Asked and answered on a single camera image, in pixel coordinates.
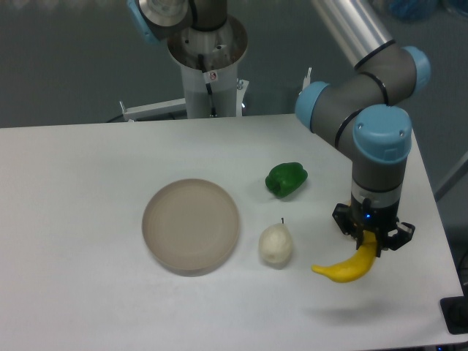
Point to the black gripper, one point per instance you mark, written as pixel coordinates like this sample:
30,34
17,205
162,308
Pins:
391,235

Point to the white metal frame bracket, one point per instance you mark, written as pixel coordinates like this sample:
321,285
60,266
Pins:
154,112

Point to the yellow banana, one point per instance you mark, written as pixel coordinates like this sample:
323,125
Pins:
355,267

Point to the beige round plate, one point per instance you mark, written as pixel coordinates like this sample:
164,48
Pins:
191,226

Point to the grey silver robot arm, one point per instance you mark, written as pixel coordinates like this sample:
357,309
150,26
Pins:
360,118

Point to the white pear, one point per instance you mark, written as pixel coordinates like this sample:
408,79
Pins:
275,245

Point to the blue plastic bag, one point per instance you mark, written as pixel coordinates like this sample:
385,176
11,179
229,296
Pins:
411,10

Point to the green bell pepper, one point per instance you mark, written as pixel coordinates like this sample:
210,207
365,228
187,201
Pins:
285,178

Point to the white upright bracket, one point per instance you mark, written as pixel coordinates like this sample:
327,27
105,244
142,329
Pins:
306,79

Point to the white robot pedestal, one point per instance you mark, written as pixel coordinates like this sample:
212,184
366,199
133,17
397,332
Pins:
209,61

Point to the black device at table edge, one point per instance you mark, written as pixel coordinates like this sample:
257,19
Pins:
454,310

